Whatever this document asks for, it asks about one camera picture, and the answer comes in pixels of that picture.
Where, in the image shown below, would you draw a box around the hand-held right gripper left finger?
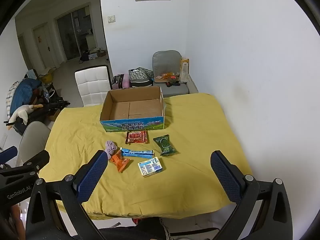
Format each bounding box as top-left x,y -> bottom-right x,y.
25,150 -> 108,240

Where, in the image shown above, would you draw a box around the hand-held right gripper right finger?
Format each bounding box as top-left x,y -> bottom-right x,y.
210,150 -> 293,240

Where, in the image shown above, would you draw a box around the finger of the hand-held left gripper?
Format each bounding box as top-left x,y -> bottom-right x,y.
0,150 -> 50,178
0,146 -> 18,165

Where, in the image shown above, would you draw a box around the orange snack packet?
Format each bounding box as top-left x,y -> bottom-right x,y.
110,152 -> 130,173

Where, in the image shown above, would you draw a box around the purple sock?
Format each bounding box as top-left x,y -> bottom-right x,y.
105,140 -> 118,159

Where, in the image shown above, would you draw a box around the long blue packet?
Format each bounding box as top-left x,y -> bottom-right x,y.
119,147 -> 155,159

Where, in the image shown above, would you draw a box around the red snack packet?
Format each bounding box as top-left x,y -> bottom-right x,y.
125,130 -> 148,145

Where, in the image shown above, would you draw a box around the white tissue pack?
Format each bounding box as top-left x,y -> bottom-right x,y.
137,157 -> 163,177

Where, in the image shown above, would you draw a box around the printed cardboard box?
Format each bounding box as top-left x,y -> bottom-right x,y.
100,86 -> 165,132

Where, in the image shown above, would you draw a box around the green snack packet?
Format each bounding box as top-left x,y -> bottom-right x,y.
153,134 -> 178,156

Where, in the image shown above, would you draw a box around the person's left forearm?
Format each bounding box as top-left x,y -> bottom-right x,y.
10,204 -> 26,233

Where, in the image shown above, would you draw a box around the beige chair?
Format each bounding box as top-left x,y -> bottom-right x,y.
19,121 -> 52,163

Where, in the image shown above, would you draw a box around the yellow tablecloth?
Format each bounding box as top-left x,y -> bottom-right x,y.
39,93 -> 253,219

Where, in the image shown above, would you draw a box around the white goose plush toy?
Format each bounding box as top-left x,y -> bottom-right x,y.
7,104 -> 43,130

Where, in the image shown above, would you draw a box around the brown cardboard box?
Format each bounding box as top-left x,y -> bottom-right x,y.
49,107 -> 63,122

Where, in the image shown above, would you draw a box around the plaid cloth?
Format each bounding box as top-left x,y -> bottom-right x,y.
5,81 -> 19,117

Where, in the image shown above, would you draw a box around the black folded cart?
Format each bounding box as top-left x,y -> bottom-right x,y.
4,100 -> 70,133

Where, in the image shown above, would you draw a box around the blue bedding bundle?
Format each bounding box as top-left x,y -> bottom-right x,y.
9,78 -> 42,115

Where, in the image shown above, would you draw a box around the yellow basin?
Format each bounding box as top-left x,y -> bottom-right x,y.
40,67 -> 55,83

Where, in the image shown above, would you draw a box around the white padded chair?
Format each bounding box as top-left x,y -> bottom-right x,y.
74,65 -> 113,107

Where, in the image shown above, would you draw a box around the pink suitcase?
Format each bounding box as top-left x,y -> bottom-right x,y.
112,74 -> 130,90

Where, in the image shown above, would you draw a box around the black white patterned bag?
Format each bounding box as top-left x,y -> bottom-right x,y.
128,67 -> 154,88

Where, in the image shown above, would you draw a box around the white door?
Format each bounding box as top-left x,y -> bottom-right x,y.
32,24 -> 57,69

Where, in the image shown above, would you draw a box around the orange white carton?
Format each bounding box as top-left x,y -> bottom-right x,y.
180,57 -> 190,83

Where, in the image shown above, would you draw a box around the small cardboard boxes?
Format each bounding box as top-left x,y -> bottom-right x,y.
89,47 -> 106,59

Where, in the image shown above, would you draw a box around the grey cushioned seat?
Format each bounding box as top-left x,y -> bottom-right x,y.
152,50 -> 190,98

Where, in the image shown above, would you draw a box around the glass sliding door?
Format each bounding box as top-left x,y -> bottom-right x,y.
55,2 -> 97,62

